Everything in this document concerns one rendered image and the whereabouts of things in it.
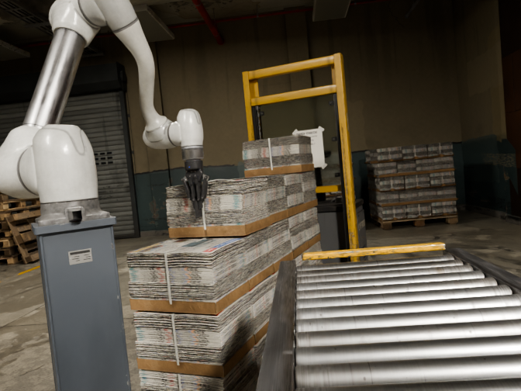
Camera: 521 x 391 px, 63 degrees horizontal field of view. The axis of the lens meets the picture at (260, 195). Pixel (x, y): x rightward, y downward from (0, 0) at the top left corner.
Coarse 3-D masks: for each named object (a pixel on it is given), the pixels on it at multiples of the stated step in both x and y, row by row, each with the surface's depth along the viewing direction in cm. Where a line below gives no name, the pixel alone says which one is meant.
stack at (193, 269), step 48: (192, 240) 179; (240, 240) 171; (288, 240) 226; (144, 288) 161; (192, 288) 153; (144, 336) 164; (192, 336) 155; (240, 336) 166; (144, 384) 166; (192, 384) 157; (240, 384) 165
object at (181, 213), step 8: (168, 192) 187; (176, 192) 186; (184, 192) 184; (168, 200) 188; (176, 200) 186; (184, 200) 185; (168, 208) 189; (176, 208) 186; (184, 208) 185; (192, 208) 183; (168, 216) 188; (176, 216) 186; (184, 216) 185; (192, 216) 183; (168, 224) 188; (176, 224) 187; (184, 224) 185; (192, 224) 183
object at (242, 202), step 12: (240, 180) 174; (252, 180) 183; (264, 180) 196; (216, 192) 178; (228, 192) 176; (240, 192) 174; (252, 192) 185; (264, 192) 196; (216, 204) 178; (228, 204) 176; (240, 204) 174; (252, 204) 184; (264, 204) 196; (216, 216) 178; (228, 216) 176; (240, 216) 174; (252, 216) 183; (264, 216) 194
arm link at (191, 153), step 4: (184, 148) 174; (188, 148) 173; (192, 148) 173; (196, 148) 174; (200, 148) 175; (184, 152) 174; (188, 152) 173; (192, 152) 173; (196, 152) 174; (200, 152) 175; (184, 156) 175; (188, 156) 174; (192, 156) 174; (196, 156) 174; (200, 156) 175; (184, 160) 177; (188, 160) 175; (192, 160) 175; (196, 160) 175
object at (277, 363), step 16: (288, 272) 119; (288, 288) 104; (272, 304) 92; (288, 304) 91; (272, 320) 82; (288, 320) 81; (272, 336) 74; (288, 336) 74; (272, 352) 68; (288, 352) 67; (272, 368) 62; (288, 368) 62; (272, 384) 57; (288, 384) 57
